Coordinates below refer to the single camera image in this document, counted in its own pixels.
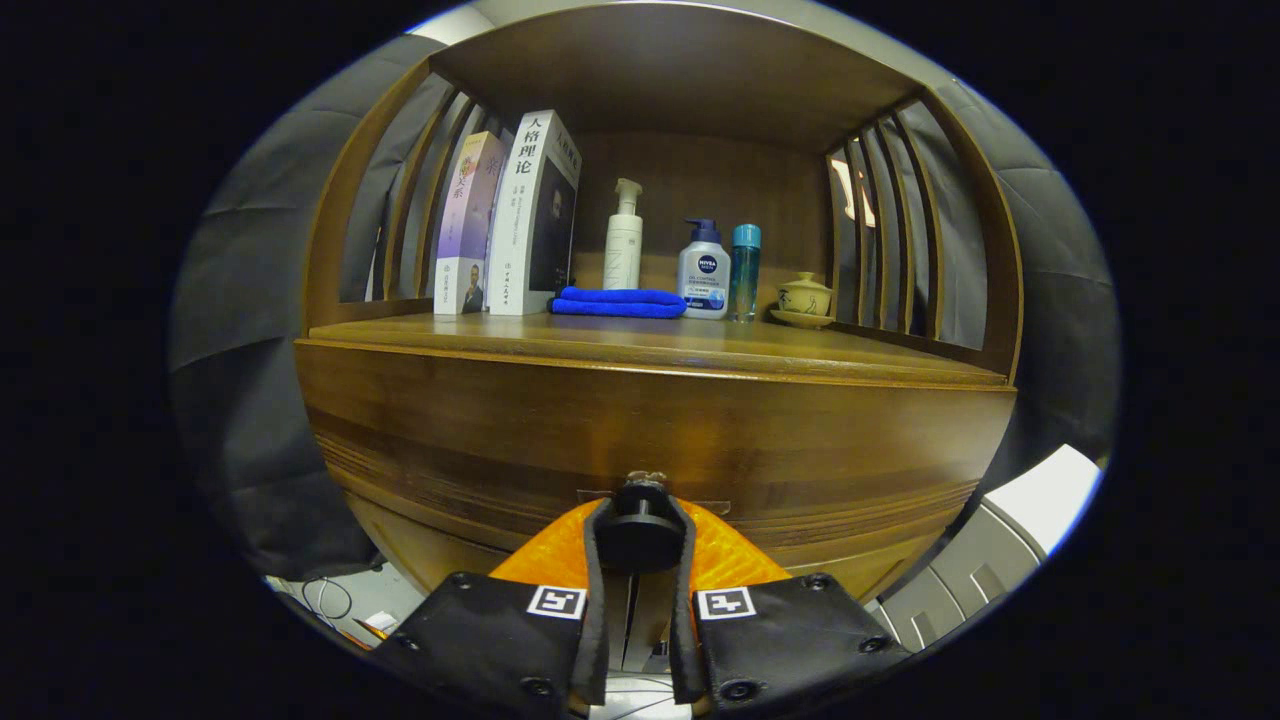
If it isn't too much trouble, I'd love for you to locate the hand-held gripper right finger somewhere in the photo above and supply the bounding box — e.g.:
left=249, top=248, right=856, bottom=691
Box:
left=668, top=498, right=911, bottom=709

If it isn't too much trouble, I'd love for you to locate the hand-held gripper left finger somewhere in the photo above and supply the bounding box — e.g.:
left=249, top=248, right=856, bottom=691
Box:
left=385, top=497, right=613, bottom=720

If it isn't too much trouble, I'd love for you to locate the black round drawer knob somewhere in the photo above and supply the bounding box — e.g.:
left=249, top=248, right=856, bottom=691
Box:
left=597, top=470, right=688, bottom=574

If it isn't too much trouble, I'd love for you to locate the brown wooden drawer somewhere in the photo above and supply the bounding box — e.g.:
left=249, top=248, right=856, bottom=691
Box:
left=293, top=340, right=1019, bottom=601

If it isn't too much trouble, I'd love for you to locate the brown wooden countertop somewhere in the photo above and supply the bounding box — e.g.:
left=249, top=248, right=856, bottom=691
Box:
left=305, top=310, right=1011, bottom=389

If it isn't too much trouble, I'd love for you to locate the brown wooden cabinet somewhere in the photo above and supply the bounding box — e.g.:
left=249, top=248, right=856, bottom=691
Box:
left=293, top=0, right=1026, bottom=671

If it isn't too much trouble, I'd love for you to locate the blue folded towel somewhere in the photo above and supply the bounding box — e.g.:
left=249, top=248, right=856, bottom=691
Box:
left=548, top=287, right=688, bottom=320

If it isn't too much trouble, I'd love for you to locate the white bottle with blue cap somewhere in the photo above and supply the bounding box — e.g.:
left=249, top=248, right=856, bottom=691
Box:
left=677, top=218, right=731, bottom=321

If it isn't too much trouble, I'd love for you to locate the beige lidded tea cup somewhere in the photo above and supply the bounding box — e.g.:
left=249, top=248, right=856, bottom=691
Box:
left=768, top=271, right=836, bottom=330

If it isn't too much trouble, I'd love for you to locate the slim teal bottle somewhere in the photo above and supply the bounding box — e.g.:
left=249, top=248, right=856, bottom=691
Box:
left=728, top=224, right=763, bottom=323

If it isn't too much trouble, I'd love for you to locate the white pump bottle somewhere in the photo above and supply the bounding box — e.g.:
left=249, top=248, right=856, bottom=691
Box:
left=603, top=178, right=644, bottom=292

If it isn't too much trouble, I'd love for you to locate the white box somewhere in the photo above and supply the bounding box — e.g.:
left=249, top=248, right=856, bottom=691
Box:
left=870, top=445, right=1103, bottom=656

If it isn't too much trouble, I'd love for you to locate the thick white book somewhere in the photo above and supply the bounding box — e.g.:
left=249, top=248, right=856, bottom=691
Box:
left=487, top=110, right=583, bottom=317

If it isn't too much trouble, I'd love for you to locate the purple book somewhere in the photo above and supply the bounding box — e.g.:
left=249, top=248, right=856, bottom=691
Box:
left=433, top=131, right=506, bottom=316

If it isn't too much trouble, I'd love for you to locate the black floor cable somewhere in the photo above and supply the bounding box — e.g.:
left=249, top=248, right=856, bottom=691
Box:
left=300, top=575, right=356, bottom=623

